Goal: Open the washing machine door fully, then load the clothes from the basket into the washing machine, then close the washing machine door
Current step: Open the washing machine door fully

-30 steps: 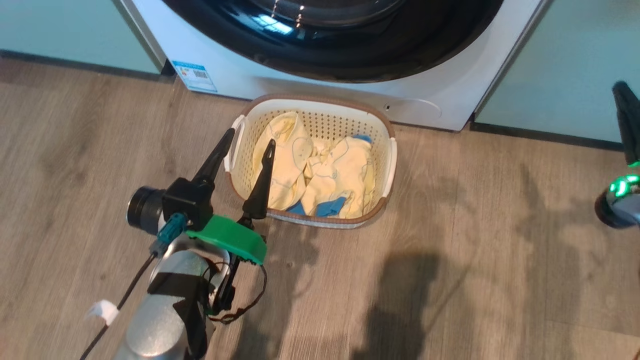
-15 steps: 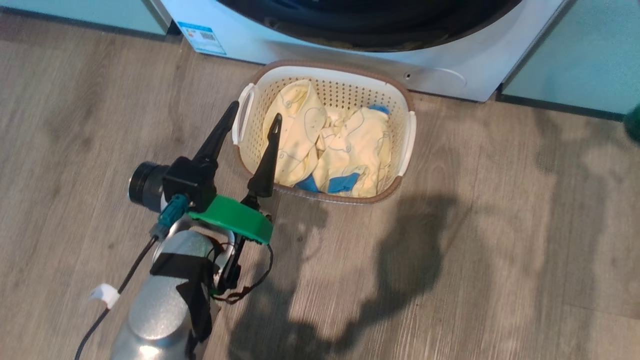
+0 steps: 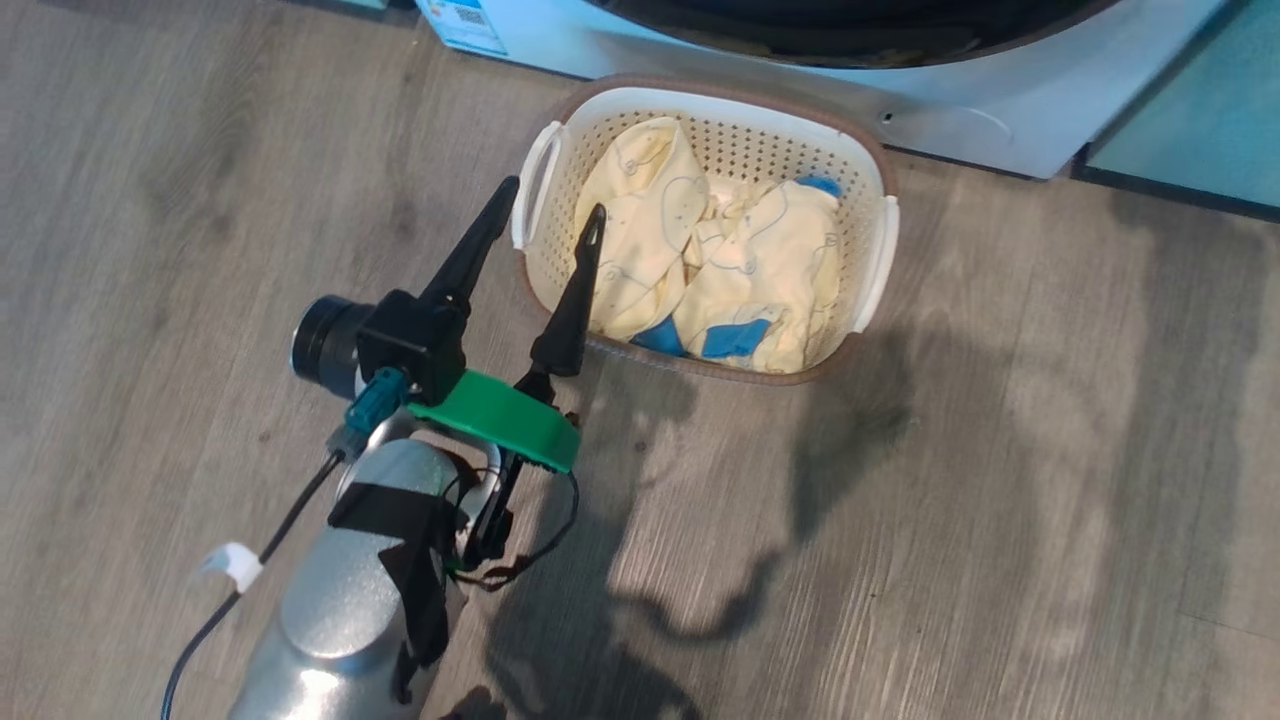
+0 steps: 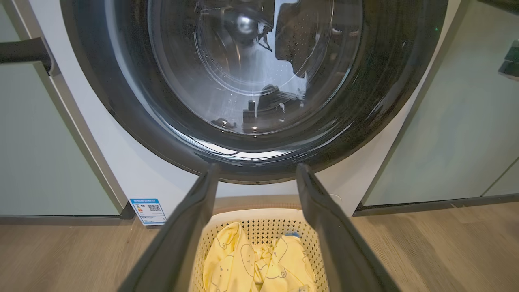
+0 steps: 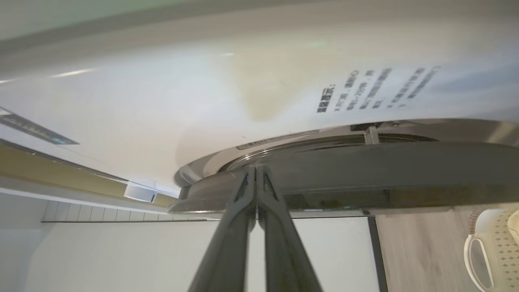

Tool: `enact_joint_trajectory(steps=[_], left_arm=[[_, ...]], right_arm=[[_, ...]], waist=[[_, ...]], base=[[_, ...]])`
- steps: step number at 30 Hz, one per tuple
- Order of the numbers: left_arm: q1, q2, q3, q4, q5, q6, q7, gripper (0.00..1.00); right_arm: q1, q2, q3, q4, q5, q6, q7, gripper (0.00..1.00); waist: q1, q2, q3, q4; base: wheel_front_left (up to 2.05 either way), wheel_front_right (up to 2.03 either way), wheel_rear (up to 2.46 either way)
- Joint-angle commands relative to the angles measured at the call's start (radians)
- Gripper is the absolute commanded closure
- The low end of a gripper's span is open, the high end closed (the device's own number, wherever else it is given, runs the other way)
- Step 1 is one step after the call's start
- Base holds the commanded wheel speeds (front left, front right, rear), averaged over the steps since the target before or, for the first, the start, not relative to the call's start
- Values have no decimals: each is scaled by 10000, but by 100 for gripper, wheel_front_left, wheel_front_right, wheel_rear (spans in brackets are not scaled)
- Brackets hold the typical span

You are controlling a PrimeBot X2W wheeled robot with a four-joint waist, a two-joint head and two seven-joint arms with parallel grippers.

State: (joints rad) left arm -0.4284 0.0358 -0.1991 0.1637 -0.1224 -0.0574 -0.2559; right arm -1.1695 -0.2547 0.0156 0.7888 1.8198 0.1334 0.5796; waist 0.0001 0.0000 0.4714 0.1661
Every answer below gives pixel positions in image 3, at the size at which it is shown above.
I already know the white perforated laundry basket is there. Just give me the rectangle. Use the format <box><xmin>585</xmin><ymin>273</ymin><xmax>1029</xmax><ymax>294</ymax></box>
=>
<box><xmin>512</xmin><ymin>75</ymin><xmax>901</xmax><ymax>386</ymax></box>

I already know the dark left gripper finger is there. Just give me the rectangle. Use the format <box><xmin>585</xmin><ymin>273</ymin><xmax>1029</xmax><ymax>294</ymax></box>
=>
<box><xmin>515</xmin><ymin>204</ymin><xmax>609</xmax><ymax>406</ymax></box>
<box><xmin>420</xmin><ymin>177</ymin><xmax>522</xmax><ymax>313</ymax></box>

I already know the white washing machine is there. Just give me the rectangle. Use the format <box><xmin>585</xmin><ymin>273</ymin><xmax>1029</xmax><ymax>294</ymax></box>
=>
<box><xmin>415</xmin><ymin>0</ymin><xmax>1231</xmax><ymax>181</ymax></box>

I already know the black cabinet kickboard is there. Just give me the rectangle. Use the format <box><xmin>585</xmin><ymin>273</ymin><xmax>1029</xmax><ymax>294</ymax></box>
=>
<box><xmin>280</xmin><ymin>0</ymin><xmax>421</xmax><ymax>27</ymax></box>
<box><xmin>1070</xmin><ymin>148</ymin><xmax>1280</xmax><ymax>223</ymax></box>

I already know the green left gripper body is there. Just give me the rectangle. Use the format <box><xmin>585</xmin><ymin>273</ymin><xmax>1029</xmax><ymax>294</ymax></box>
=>
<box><xmin>408</xmin><ymin>370</ymin><xmax>581</xmax><ymax>566</ymax></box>

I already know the thin black gripper wire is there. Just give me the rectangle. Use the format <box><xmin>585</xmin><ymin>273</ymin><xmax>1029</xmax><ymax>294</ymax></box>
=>
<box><xmin>445</xmin><ymin>468</ymin><xmax>581</xmax><ymax>591</ymax></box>

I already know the teal cabinet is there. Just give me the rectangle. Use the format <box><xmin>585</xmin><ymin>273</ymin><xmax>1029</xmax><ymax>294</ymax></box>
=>
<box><xmin>1085</xmin><ymin>0</ymin><xmax>1280</xmax><ymax>209</ymax></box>

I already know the blue energy label sticker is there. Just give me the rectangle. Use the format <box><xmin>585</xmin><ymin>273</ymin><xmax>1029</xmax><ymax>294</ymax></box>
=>
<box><xmin>415</xmin><ymin>0</ymin><xmax>508</xmax><ymax>58</ymax></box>

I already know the white cable tag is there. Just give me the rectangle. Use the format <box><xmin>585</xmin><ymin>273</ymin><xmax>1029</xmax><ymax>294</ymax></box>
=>
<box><xmin>195</xmin><ymin>543</ymin><xmax>264</xmax><ymax>593</ymax></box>

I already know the round white filter cover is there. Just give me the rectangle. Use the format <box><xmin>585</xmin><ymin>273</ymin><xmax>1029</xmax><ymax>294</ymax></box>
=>
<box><xmin>880</xmin><ymin>105</ymin><xmax>1013</xmax><ymax>153</ymax></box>

